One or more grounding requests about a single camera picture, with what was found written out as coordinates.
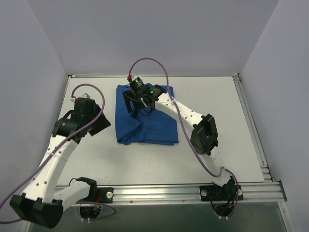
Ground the blue surgical drape cloth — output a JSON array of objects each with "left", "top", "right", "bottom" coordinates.
[{"left": 115, "top": 85, "right": 179, "bottom": 145}]

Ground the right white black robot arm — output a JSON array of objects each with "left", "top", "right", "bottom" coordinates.
[{"left": 123, "top": 84, "right": 236, "bottom": 200}]

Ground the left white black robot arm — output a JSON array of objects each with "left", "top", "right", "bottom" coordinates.
[{"left": 10, "top": 97, "right": 111, "bottom": 229}]

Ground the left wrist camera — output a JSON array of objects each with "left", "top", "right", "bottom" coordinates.
[{"left": 70, "top": 93, "right": 90, "bottom": 102}]

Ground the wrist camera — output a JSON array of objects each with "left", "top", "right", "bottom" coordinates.
[
  {"left": 129, "top": 75, "right": 145, "bottom": 92},
  {"left": 70, "top": 93, "right": 90, "bottom": 102}
]

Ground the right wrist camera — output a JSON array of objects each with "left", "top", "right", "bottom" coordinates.
[{"left": 129, "top": 75, "right": 145, "bottom": 92}]

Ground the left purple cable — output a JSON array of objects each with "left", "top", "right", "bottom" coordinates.
[{"left": 0, "top": 84, "right": 116, "bottom": 223}]

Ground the purple cable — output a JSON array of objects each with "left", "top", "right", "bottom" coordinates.
[
  {"left": 0, "top": 84, "right": 116, "bottom": 223},
  {"left": 127, "top": 58, "right": 239, "bottom": 217}
]

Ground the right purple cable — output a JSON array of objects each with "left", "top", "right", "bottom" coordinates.
[{"left": 127, "top": 58, "right": 239, "bottom": 217}]

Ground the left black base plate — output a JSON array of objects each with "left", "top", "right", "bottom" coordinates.
[{"left": 95, "top": 187, "right": 114, "bottom": 203}]

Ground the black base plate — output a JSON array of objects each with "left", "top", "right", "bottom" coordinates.
[
  {"left": 199, "top": 185, "right": 237, "bottom": 202},
  {"left": 95, "top": 187, "right": 114, "bottom": 203}
]

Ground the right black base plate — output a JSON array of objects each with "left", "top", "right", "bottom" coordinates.
[{"left": 199, "top": 185, "right": 237, "bottom": 202}]

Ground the aluminium right side rail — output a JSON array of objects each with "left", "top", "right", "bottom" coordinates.
[{"left": 232, "top": 73, "right": 275, "bottom": 182}]

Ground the aluminium rail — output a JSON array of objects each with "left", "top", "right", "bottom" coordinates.
[
  {"left": 232, "top": 73, "right": 275, "bottom": 182},
  {"left": 26, "top": 180, "right": 288, "bottom": 207}
]

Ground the aluminium front rail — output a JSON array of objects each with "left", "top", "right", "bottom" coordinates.
[{"left": 26, "top": 180, "right": 288, "bottom": 207}]

